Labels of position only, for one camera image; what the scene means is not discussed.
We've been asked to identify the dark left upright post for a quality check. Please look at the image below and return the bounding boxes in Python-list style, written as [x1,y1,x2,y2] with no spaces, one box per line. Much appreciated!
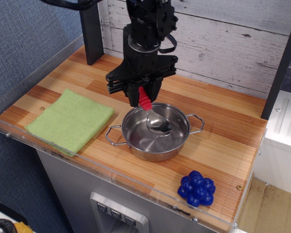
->
[80,3,104,66]

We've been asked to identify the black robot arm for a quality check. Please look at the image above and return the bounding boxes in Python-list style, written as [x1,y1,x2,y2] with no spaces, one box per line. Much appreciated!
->
[106,0,178,107]

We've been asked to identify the stainless steel pot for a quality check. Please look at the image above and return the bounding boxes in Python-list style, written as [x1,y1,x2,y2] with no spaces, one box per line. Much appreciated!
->
[105,102,204,162]

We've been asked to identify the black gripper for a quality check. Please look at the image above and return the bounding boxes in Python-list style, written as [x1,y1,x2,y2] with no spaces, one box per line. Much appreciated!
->
[106,41,178,107]

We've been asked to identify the dark right upright post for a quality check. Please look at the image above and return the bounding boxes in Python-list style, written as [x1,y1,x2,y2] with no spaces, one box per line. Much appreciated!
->
[260,33,291,120]

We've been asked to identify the white ridged appliance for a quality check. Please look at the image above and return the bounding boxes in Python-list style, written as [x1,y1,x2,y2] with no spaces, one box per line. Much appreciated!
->
[253,91,291,193]

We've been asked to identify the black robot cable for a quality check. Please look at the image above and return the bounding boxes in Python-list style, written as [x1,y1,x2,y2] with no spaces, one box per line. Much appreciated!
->
[40,0,178,54]

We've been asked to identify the blue toy grape bunch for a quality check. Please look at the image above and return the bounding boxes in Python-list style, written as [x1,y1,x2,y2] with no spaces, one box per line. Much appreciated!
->
[177,170,216,207]

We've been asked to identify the silver button control panel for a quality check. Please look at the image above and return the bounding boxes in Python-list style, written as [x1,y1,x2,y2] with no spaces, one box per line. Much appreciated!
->
[90,192,150,233]

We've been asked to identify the red handled metal spoon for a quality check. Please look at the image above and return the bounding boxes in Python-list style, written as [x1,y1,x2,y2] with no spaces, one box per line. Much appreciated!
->
[139,87,172,136]

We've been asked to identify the dark upright post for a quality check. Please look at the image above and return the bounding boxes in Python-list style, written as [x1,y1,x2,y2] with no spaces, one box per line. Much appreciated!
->
[260,33,291,120]
[80,3,104,66]

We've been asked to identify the green folded cloth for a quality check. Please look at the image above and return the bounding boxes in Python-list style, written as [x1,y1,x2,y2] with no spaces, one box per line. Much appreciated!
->
[25,89,114,157]

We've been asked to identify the clear acrylic guard rail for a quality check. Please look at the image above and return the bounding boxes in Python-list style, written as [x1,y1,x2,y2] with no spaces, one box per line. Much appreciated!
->
[0,37,266,233]

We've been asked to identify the yellow object bottom left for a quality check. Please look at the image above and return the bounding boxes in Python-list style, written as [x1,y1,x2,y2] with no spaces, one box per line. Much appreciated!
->
[14,222,34,233]

